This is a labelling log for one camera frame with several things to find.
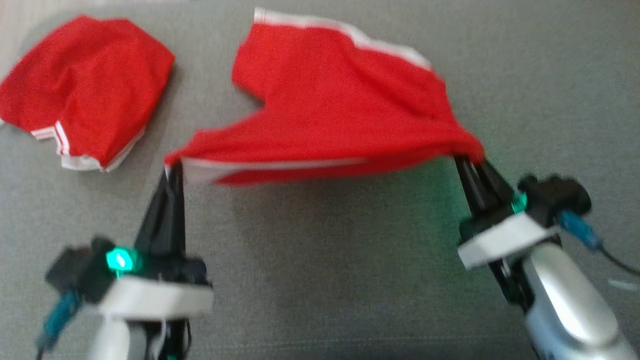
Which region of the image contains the right cable with blue connector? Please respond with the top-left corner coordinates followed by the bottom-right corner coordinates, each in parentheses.
top-left (557, 210), bottom-right (640, 276)

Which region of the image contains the cable with blue connector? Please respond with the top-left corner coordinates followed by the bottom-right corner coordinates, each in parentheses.
top-left (36, 290), bottom-right (81, 360)
top-left (557, 210), bottom-right (640, 276)

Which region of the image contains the left cable with blue connector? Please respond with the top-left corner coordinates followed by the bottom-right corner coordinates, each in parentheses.
top-left (36, 290), bottom-right (81, 360)

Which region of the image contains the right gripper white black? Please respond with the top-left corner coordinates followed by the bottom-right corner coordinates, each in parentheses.
top-left (454, 156), bottom-right (560, 271)

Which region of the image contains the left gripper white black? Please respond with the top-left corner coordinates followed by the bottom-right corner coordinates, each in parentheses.
top-left (100, 165), bottom-right (215, 321)

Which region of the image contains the red and white garment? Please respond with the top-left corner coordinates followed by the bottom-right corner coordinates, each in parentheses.
top-left (0, 15), bottom-right (176, 173)

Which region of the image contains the red garment with number 23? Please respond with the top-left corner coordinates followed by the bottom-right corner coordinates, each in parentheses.
top-left (164, 7), bottom-right (486, 187)

